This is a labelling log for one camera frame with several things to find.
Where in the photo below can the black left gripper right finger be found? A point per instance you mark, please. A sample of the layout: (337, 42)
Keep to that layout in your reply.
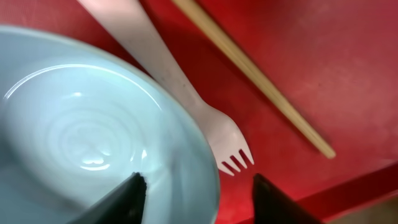
(272, 206)

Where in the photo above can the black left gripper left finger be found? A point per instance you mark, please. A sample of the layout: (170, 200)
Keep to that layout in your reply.
(123, 205)

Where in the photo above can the small light blue saucer bowl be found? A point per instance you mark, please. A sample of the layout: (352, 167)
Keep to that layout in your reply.
(77, 122)

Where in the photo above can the red plastic tray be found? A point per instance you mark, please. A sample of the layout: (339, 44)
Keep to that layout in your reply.
(335, 61)

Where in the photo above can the white plastic fork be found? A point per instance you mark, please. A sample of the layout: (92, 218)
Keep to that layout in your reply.
(129, 24)

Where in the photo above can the wooden chopstick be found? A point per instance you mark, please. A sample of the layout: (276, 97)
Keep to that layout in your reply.
(222, 40)

